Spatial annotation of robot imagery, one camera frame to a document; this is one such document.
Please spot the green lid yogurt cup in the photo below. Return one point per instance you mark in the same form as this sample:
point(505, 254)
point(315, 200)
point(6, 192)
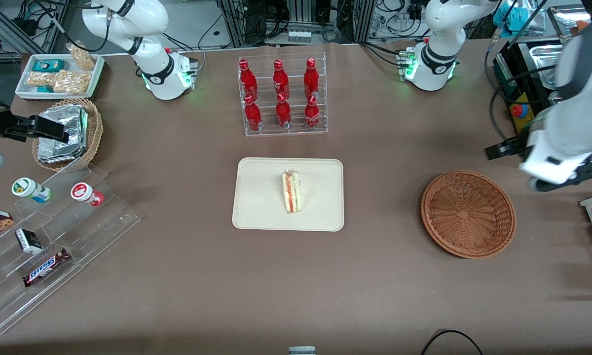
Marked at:
point(27, 189)

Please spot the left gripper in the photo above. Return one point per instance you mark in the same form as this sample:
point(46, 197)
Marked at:
point(512, 145)

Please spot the snickers chocolate bar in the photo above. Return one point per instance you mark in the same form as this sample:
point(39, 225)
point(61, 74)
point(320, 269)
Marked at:
point(46, 267)

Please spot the clear bag of peanut bars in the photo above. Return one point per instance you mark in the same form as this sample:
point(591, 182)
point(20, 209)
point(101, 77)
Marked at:
point(40, 79)

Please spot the deep tan wicker basket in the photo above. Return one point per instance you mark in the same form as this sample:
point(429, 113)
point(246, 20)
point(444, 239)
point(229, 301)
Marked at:
point(94, 133)

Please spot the clear acrylic bottle rack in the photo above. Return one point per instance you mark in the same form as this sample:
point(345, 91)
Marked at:
point(296, 132)

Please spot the white multi socket strip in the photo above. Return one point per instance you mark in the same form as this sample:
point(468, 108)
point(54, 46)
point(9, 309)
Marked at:
point(298, 36)

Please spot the red emergency stop button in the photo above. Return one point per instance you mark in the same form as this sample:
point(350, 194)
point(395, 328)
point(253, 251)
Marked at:
point(519, 110)

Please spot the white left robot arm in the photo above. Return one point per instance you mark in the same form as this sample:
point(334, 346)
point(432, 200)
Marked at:
point(441, 24)

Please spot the small black white box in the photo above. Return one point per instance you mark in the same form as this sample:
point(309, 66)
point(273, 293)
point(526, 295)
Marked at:
point(28, 240)

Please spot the silver foil package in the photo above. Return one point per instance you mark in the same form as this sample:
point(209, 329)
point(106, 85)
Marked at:
point(54, 152)
point(66, 121)

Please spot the round brown wicker basket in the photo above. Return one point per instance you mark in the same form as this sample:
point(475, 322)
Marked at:
point(466, 214)

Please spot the clear acrylic stepped shelf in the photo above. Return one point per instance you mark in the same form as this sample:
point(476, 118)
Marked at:
point(89, 231)

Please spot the red lid yogurt cup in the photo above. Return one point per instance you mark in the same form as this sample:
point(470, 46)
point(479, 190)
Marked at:
point(84, 193)

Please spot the clear bag of crackers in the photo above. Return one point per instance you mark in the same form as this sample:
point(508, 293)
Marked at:
point(83, 56)

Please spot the beige plastic tray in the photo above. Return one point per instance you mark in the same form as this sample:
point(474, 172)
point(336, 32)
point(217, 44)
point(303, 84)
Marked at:
point(256, 195)

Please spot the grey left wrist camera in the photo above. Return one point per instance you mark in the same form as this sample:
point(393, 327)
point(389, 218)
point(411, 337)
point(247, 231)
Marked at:
point(540, 185)

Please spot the teal snack box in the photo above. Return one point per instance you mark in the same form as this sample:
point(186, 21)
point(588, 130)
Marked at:
point(48, 65)

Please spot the black yellow warmer cabinet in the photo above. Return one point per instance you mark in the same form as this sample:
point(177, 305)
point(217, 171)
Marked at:
point(528, 79)

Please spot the red cola bottle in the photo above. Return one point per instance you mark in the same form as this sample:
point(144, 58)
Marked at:
point(247, 79)
point(283, 113)
point(252, 116)
point(312, 115)
point(311, 78)
point(279, 79)

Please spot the triangle sandwich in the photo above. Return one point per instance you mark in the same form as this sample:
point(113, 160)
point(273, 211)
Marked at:
point(292, 192)

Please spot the small grey device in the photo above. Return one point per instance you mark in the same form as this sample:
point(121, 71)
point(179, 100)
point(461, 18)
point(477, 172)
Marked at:
point(302, 351)

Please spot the white rectangular snack tray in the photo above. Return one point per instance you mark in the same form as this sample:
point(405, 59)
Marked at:
point(24, 88)

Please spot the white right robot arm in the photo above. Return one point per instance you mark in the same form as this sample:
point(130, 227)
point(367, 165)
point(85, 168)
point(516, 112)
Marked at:
point(148, 64)

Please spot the large clear peanut snack bag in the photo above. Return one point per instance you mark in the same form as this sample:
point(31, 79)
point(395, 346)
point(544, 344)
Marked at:
point(73, 82)

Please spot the small teal snack packet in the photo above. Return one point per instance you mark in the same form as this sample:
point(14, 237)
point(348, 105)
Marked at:
point(44, 89)

